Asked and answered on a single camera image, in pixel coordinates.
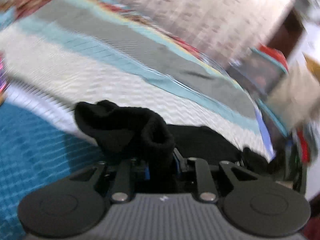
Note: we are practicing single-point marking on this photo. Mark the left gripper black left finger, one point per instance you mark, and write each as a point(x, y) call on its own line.
point(129, 174)

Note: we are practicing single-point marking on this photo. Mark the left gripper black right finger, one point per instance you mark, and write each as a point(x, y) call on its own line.
point(196, 173)

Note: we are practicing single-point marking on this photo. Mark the black pants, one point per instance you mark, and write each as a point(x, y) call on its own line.
point(124, 133)

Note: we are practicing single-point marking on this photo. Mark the blue white patterned bedsheet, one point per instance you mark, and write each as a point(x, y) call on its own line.
point(55, 180)

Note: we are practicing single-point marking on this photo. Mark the pink purple box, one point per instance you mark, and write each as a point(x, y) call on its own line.
point(4, 80)

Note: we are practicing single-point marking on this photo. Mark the floral beige curtain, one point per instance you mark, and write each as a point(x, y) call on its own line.
point(222, 29)

